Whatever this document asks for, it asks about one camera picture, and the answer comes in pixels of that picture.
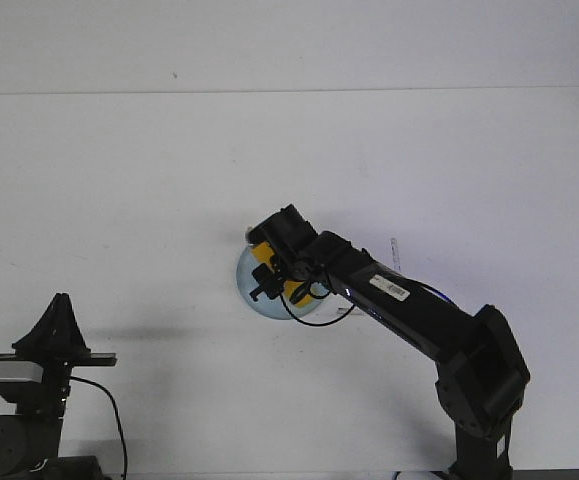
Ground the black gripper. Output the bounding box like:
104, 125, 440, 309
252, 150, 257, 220
0, 353, 117, 400
249, 255, 319, 302

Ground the yellow corn cob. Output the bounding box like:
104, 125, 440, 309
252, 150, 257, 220
250, 241, 316, 308

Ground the light blue round plate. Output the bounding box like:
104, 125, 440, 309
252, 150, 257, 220
235, 243, 331, 321

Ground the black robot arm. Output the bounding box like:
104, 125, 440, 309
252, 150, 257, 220
245, 205, 530, 479
0, 353, 116, 479

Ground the clear tape strip on table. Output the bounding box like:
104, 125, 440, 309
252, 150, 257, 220
390, 237, 401, 273

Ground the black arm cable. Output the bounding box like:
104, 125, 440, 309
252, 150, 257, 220
70, 377, 129, 476
278, 277, 358, 329

